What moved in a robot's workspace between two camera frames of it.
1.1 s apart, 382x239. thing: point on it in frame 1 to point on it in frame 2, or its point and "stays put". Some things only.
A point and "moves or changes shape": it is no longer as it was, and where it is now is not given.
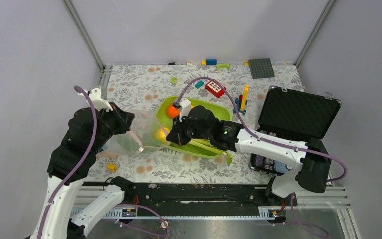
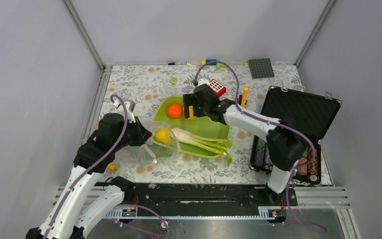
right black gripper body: [186, 130] to [200, 110]
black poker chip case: [294, 115] stays put
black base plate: [200, 194] stays put
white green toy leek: [207, 144] stays put
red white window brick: [215, 88] stays put
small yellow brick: [112, 167] stays put
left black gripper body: [115, 122] to [134, 135]
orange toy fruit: [172, 112] stays put
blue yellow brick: [209, 62] stays put
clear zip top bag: [142, 135] moves or changes shape
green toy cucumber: [126, 142] moves or changes shape
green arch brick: [223, 65] stays put
